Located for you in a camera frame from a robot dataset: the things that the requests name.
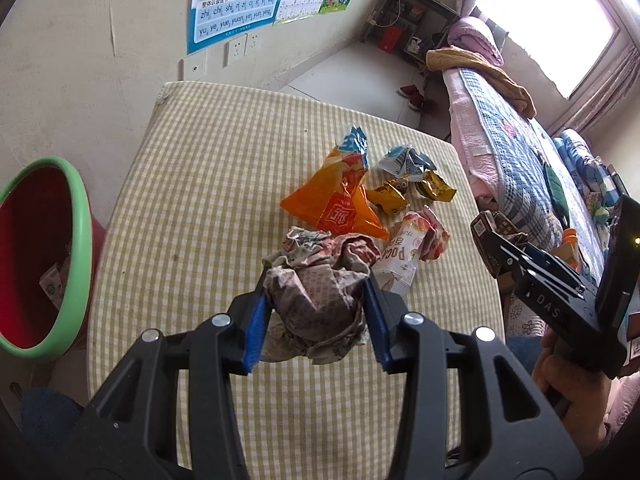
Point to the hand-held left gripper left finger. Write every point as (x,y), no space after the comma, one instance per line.
(256,332)

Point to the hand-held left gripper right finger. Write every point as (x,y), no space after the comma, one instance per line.
(377,327)

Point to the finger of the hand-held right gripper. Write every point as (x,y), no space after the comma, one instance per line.
(542,256)
(505,259)

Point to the brown patterned wrapper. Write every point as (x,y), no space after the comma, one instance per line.
(492,221)

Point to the brown printed paper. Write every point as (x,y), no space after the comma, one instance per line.
(315,300)

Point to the white and red snack wrapper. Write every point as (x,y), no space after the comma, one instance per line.
(400,260)

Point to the yellow brown candy wrapper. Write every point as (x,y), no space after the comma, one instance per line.
(387,196)
(435,187)

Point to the blue and white wrapper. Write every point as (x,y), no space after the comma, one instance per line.
(402,162)

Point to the orange snack bag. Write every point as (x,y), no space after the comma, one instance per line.
(330,195)

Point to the red bin with green rim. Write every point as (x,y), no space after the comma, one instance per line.
(30,260)

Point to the person's right hand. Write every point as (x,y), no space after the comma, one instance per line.
(575,400)

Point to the orange toy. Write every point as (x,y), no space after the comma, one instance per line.
(570,250)

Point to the floral seat cushion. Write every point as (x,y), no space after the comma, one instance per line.
(525,315)

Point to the person's right leg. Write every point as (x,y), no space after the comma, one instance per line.
(522,355)

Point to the person's leg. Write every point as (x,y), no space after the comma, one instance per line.
(50,407)
(522,355)

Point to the green cloth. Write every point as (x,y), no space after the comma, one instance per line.
(555,195)

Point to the green plush toy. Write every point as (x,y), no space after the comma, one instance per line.
(602,205)

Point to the bed with plaid quilt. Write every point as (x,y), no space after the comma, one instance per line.
(520,160)

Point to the blue pillow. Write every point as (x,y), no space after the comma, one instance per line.
(580,160)

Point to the pink bed sheet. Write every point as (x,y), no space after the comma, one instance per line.
(470,135)

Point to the checkered tablecloth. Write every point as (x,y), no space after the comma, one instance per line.
(200,210)

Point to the yellow blanket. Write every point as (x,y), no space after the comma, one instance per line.
(480,70)

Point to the person's left leg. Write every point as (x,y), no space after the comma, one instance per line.
(50,407)

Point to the folded pink blanket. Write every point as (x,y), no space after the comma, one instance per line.
(475,40)

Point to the bright window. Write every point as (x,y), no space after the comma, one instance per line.
(545,20)

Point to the red box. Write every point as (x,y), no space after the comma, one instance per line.
(390,38)

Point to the dark metal shelf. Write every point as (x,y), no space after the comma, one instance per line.
(415,5)

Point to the small white wall plate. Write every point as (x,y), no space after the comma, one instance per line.
(194,64)

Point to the white wall socket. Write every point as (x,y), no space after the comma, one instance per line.
(252,42)
(234,52)

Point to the blue letter wall poster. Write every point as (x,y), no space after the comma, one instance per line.
(235,5)

